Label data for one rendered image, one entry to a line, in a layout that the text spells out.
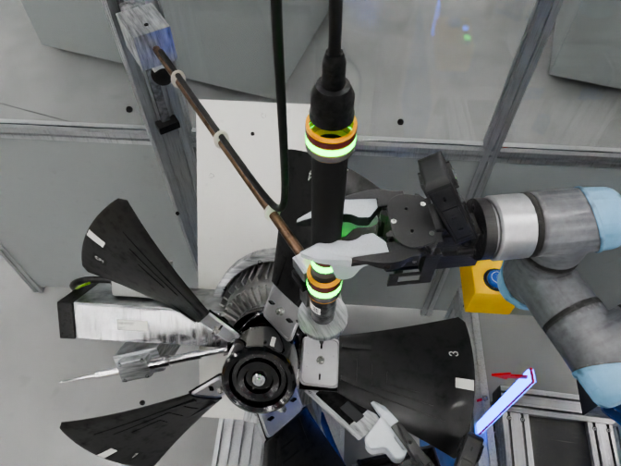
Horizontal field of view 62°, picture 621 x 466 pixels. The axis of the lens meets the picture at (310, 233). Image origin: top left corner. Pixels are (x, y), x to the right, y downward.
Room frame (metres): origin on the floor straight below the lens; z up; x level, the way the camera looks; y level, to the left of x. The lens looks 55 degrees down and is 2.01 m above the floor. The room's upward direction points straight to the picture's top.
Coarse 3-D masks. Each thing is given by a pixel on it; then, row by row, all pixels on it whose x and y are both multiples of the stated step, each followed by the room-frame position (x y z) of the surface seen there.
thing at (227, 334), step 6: (204, 318) 0.38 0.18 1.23; (210, 318) 0.37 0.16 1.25; (216, 318) 0.36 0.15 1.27; (204, 324) 0.39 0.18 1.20; (210, 324) 0.38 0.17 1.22; (216, 324) 0.36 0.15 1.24; (222, 324) 0.36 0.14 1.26; (222, 330) 0.36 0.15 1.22; (228, 330) 0.35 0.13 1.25; (234, 330) 0.35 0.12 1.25; (222, 336) 0.37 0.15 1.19; (228, 336) 0.36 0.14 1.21; (234, 336) 0.35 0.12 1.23
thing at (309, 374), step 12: (312, 348) 0.35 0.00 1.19; (324, 348) 0.35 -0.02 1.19; (336, 348) 0.35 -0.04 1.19; (300, 360) 0.32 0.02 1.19; (312, 360) 0.32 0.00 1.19; (324, 360) 0.32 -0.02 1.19; (336, 360) 0.32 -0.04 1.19; (300, 372) 0.30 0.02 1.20; (312, 372) 0.30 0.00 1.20; (324, 372) 0.30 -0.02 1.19; (336, 372) 0.30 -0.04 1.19; (312, 384) 0.28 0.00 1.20; (324, 384) 0.28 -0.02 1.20; (336, 384) 0.28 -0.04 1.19
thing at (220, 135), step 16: (272, 0) 0.39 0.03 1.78; (336, 0) 0.32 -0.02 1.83; (272, 16) 0.39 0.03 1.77; (336, 16) 0.32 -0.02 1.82; (336, 32) 0.32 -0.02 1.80; (336, 48) 0.32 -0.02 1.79; (192, 96) 0.66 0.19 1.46; (224, 144) 0.56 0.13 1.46; (240, 160) 0.52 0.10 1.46; (288, 176) 0.40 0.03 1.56; (272, 208) 0.43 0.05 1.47
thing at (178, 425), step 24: (144, 408) 0.25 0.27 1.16; (168, 408) 0.26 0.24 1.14; (192, 408) 0.27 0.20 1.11; (72, 432) 0.23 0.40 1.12; (96, 432) 0.23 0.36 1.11; (120, 432) 0.23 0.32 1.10; (144, 432) 0.23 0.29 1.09; (168, 432) 0.25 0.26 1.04; (120, 456) 0.21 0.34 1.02; (144, 456) 0.22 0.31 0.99
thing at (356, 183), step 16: (288, 160) 0.57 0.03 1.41; (304, 160) 0.56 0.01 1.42; (304, 176) 0.54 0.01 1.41; (352, 176) 0.51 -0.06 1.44; (288, 192) 0.53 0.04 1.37; (304, 192) 0.52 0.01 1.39; (352, 192) 0.49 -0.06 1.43; (288, 208) 0.51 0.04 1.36; (304, 208) 0.50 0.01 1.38; (288, 224) 0.49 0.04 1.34; (304, 240) 0.46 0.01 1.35; (288, 256) 0.45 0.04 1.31; (288, 272) 0.43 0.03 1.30; (288, 288) 0.40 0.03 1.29
